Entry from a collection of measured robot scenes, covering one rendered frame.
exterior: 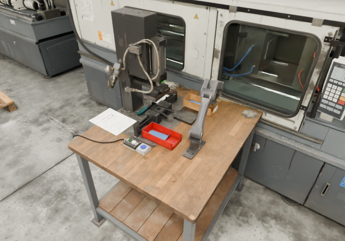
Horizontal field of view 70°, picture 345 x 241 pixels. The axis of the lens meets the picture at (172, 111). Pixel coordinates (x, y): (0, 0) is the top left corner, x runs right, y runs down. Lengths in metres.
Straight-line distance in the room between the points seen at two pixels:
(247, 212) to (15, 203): 2.14
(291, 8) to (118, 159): 1.44
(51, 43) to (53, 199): 2.77
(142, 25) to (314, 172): 1.74
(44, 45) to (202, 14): 3.10
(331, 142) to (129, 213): 1.63
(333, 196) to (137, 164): 1.62
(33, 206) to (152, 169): 1.51
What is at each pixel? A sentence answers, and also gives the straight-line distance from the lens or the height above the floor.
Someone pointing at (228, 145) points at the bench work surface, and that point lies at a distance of 1.71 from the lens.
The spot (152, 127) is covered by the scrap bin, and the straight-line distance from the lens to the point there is 1.79.
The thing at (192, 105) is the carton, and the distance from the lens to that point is 1.98.
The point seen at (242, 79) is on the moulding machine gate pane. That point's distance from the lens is 2.09.
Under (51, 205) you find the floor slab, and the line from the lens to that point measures 2.69.
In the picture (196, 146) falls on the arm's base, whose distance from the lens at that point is 1.60.
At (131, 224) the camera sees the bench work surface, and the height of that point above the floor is 0.22.
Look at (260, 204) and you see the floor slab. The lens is 2.60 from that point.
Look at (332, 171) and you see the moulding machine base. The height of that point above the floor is 0.58.
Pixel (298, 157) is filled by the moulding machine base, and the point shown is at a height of 0.57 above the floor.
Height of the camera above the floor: 2.03
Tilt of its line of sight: 35 degrees down
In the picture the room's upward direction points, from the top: straight up
